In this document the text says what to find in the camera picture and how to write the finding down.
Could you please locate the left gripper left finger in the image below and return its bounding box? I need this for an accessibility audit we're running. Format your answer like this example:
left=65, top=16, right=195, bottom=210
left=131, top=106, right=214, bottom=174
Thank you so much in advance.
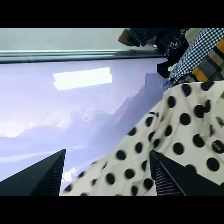
left=0, top=148, right=67, bottom=197

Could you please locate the blue white checked shirt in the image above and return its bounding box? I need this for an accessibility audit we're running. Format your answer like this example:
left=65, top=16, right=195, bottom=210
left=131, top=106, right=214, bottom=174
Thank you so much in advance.
left=163, top=28, right=224, bottom=88

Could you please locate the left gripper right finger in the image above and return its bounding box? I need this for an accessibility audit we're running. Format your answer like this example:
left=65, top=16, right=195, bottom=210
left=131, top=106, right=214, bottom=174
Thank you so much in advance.
left=149, top=149, right=224, bottom=197

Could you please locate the silver frame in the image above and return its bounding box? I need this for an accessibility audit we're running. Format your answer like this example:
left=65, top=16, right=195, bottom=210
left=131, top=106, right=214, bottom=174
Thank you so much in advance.
left=0, top=49, right=165, bottom=65

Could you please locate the yellow grey checked garment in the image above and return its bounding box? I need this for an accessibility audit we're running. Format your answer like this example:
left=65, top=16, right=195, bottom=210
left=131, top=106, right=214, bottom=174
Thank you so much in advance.
left=184, top=38, right=224, bottom=84

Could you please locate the white black-dotted shirt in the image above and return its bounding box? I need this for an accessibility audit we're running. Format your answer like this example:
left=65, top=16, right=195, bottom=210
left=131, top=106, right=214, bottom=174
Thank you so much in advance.
left=59, top=79, right=224, bottom=197

